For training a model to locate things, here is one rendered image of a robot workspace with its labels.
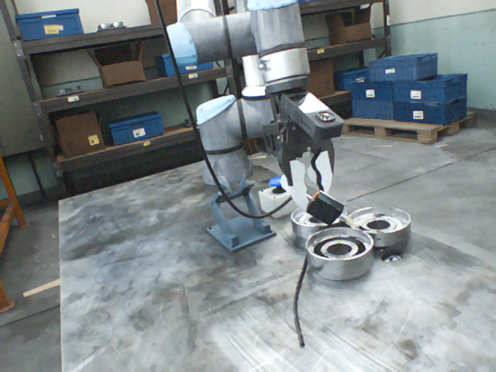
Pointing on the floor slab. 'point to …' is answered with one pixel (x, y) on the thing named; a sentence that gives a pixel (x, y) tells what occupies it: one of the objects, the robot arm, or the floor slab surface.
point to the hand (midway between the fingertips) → (315, 201)
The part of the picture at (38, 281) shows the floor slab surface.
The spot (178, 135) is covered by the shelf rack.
